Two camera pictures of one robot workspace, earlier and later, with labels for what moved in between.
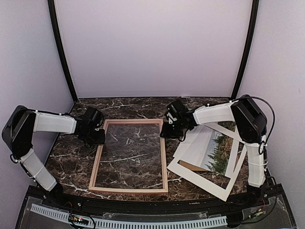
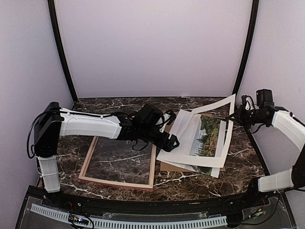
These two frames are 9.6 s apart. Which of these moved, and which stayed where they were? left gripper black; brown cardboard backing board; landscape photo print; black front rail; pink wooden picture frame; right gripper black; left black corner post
Moved: brown cardboard backing board; pink wooden picture frame; landscape photo print; right gripper black; left gripper black
Stayed: left black corner post; black front rail
